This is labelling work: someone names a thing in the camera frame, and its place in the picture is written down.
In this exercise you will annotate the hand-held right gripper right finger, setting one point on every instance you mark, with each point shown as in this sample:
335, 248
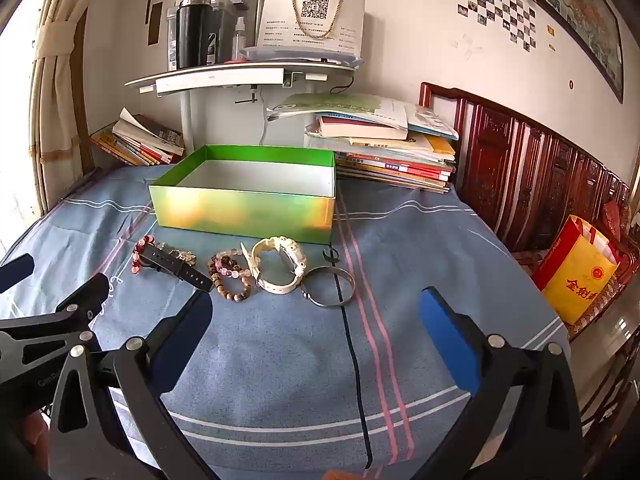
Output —
445, 340

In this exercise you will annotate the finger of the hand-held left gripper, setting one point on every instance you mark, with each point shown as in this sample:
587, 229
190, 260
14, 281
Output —
75, 305
15, 271

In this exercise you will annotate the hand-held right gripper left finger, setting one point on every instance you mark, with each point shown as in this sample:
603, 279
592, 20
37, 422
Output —
182, 342

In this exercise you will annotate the black wrist watch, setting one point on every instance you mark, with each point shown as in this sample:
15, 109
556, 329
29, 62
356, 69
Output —
170, 262

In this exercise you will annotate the white wrist watch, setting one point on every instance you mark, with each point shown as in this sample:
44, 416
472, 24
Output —
272, 285

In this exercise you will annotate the green holographic cardboard box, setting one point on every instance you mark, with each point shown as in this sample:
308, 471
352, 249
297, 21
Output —
240, 215

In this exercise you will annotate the blue striped bedsheet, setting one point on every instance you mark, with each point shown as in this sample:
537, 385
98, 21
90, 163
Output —
280, 360

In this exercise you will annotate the yellow and red paper bag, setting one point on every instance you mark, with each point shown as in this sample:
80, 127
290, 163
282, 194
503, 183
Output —
575, 275

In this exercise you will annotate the beige curtain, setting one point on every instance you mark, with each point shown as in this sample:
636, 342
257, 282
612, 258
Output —
55, 110

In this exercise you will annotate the small stack of books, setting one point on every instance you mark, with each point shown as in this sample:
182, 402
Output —
145, 145

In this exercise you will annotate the red carved wooden bench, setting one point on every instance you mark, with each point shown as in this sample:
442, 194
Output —
500, 170

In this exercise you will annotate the large stack of books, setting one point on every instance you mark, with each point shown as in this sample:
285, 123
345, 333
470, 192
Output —
390, 160

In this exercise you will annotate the red cushion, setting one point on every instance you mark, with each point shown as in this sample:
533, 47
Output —
612, 220

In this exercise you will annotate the black thermos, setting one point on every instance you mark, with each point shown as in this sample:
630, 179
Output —
192, 35

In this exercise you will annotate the small clear spray bottle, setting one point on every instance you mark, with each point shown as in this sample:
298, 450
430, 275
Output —
239, 42

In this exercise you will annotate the white paper bag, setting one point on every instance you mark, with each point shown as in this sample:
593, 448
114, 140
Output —
310, 35

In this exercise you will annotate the checkered photo collage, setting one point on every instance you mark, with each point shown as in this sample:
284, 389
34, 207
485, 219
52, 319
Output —
500, 5

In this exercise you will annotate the framed painting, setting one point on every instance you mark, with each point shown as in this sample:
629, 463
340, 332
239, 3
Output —
575, 5

